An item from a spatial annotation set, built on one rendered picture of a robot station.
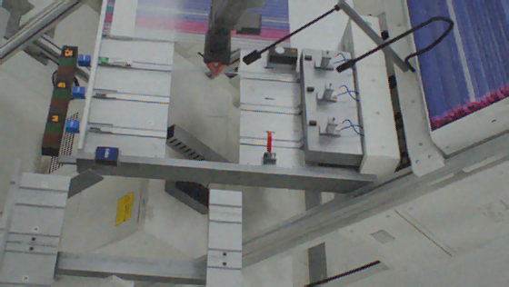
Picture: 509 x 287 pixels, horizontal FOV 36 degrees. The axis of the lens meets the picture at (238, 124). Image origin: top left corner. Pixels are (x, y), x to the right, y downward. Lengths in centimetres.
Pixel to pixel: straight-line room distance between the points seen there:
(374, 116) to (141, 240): 70
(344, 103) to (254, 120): 23
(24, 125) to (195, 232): 87
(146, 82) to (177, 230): 43
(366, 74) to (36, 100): 135
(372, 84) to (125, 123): 62
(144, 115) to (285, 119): 35
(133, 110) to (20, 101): 98
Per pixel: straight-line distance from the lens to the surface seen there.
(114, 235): 215
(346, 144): 187
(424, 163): 179
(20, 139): 277
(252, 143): 189
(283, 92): 202
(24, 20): 303
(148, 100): 195
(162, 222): 212
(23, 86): 290
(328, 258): 385
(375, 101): 195
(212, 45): 191
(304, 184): 188
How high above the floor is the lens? 194
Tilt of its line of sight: 30 degrees down
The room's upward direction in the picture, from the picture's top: 62 degrees clockwise
